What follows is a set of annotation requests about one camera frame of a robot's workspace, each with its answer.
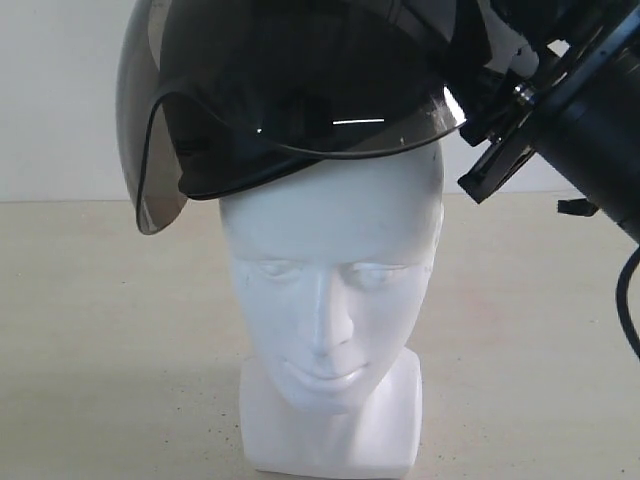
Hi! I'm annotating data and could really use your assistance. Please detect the black cable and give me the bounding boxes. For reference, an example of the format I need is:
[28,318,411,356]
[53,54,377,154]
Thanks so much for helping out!
[555,197,640,361]

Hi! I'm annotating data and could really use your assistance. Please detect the black helmet with tinted visor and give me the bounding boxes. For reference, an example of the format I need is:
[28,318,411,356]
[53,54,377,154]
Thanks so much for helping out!
[115,1,516,235]

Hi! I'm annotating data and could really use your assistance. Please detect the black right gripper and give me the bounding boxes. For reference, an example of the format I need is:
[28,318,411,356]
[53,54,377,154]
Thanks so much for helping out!
[459,1,639,204]

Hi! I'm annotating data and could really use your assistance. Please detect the white mannequin head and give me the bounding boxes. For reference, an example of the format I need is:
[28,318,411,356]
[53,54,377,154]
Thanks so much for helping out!
[219,143,445,479]

